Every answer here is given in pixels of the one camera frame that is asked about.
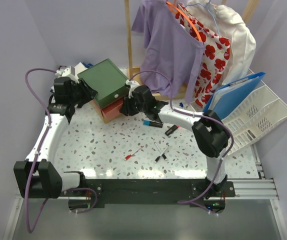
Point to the white file rack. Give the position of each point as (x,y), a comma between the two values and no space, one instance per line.
(257,115)

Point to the black cap marker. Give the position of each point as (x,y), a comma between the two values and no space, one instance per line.
(161,154)
(159,149)

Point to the orange clothes hanger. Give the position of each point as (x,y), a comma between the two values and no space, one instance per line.
(174,9)

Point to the three-drawer desk organizer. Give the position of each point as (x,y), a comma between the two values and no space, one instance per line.
(109,82)

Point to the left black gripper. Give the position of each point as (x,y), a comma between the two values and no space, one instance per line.
(81,89)

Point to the red cap marker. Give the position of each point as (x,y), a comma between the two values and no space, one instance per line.
(133,153)

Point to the blue highlighter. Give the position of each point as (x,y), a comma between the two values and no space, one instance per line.
(152,124)

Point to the blue document folder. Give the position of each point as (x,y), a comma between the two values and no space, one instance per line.
(229,96)

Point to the black cap marker upper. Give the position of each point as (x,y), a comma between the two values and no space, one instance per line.
(159,149)

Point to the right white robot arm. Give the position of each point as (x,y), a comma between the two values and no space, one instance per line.
(211,135)

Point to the wooden clothes rack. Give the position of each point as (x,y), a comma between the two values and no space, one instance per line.
(133,72)

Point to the light blue clothes hanger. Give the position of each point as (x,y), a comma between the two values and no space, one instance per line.
(208,8)

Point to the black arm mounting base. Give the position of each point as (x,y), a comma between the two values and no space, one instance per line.
(147,191)

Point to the red floral dress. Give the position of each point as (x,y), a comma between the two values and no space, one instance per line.
(214,60)

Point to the pink highlighter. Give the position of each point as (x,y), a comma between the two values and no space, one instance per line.
(171,130)

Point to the folded white cloth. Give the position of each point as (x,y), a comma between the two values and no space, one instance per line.
(78,68)

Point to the black cap marker lower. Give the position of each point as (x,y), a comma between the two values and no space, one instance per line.
(161,154)

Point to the cream white shirt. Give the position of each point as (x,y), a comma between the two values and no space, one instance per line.
(231,26)

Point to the purple t-shirt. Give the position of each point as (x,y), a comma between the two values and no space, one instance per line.
(172,56)

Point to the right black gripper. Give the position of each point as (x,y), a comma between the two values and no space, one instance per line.
(126,108)

